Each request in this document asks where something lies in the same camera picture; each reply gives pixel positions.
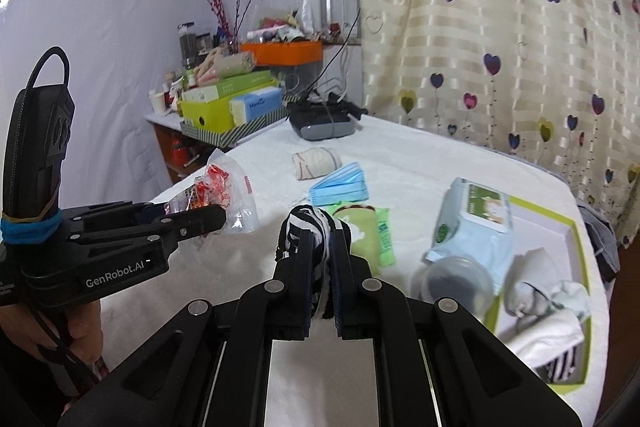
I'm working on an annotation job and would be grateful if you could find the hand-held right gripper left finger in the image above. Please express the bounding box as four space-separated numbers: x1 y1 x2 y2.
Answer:
57 232 318 427

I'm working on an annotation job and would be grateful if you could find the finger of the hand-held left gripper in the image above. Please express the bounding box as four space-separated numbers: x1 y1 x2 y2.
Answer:
65 201 162 233
70 204 227 258

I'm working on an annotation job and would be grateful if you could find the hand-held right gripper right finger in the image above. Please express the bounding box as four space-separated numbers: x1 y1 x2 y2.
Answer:
327 227 586 427

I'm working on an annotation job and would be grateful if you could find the clear bag of red candy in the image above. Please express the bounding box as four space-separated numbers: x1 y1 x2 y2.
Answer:
162 150 261 238

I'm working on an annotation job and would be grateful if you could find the black white striped sock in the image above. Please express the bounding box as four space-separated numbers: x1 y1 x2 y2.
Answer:
274 203 341 320
542 344 588 385

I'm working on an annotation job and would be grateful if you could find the green printed towel pack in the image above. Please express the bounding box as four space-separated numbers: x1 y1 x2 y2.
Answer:
327 202 397 268

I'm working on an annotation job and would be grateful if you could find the blue face mask stack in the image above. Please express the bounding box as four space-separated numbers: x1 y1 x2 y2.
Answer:
306 162 371 208

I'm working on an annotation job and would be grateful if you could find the beige sock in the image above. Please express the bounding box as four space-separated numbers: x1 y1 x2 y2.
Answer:
291 146 342 181

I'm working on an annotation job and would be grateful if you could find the grey white sock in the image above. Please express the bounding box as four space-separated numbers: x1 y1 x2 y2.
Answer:
502 247 556 320

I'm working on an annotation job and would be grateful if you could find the yellow-green cardboard box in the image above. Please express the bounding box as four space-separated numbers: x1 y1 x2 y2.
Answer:
482 197 593 400

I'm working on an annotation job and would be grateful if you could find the person's left hand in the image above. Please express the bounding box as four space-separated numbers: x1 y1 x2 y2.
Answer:
0 294 106 380

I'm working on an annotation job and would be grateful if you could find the side table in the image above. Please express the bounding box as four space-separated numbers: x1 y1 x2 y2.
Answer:
146 112 236 185

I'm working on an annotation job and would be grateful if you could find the striped shallow box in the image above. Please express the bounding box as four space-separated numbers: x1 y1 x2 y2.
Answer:
180 107 291 146

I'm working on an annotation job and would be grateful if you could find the lime green file box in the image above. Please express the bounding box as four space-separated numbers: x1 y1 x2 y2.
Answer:
180 94 236 134

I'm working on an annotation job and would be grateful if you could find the clear plastic jar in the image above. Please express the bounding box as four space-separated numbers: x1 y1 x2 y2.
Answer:
410 256 495 323

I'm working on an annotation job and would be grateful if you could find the blue tissue box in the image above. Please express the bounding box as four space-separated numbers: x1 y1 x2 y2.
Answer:
229 87 285 125

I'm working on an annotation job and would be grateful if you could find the grey black headset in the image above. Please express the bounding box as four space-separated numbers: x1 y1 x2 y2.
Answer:
289 99 368 142

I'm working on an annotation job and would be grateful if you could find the green white flat box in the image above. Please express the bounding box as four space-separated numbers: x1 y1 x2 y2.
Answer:
182 69 278 105

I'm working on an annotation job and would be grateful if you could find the light blue wet wipes pack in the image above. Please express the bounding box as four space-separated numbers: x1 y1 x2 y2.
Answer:
424 177 516 298

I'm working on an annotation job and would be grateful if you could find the beige rolled cloth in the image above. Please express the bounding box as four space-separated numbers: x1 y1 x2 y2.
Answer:
192 47 257 85

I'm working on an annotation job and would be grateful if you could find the glass jar with dark lid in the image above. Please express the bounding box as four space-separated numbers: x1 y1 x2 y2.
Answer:
178 23 197 70

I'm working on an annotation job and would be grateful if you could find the orange tray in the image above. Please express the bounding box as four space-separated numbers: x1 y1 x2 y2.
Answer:
239 39 325 68

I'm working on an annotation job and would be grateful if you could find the assorted packets pile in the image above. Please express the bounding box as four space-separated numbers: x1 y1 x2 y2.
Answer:
240 0 326 44

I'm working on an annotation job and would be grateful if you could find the heart print curtain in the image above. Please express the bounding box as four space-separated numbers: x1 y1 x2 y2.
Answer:
352 0 640 248

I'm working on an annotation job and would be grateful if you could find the grey clothes pile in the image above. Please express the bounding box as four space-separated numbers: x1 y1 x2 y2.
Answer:
577 202 623 283

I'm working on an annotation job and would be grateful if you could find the black cable loop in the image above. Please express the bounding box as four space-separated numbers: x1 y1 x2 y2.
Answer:
27 47 71 90

